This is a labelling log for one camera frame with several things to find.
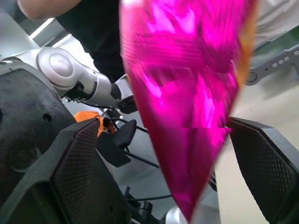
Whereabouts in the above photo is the person in black shirt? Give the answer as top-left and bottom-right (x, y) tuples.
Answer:
(55, 0), (128, 84)

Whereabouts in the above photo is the orange snack bag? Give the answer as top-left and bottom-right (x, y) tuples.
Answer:
(74, 111), (116, 139)

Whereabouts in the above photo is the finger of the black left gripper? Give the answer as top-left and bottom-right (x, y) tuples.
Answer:
(96, 132), (131, 168)
(112, 119), (137, 148)

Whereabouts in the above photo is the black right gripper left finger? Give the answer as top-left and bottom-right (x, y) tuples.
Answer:
(0, 118), (132, 224)

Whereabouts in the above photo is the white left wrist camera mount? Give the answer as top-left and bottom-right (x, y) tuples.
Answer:
(114, 74), (134, 101)

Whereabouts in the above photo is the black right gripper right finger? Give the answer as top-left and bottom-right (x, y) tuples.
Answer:
(227, 116), (299, 224)

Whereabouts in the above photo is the magenta foil snack bag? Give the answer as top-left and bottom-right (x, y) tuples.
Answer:
(119, 0), (259, 224)

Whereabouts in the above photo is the grey conveyor frame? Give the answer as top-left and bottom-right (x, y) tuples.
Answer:
(245, 23), (299, 86)

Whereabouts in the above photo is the beige cloth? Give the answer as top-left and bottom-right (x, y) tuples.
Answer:
(254, 0), (299, 50)

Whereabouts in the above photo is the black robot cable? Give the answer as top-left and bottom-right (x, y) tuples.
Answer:
(102, 109), (173, 202)

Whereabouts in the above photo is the dark robot torso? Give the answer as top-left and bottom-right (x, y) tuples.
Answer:
(0, 67), (77, 207)

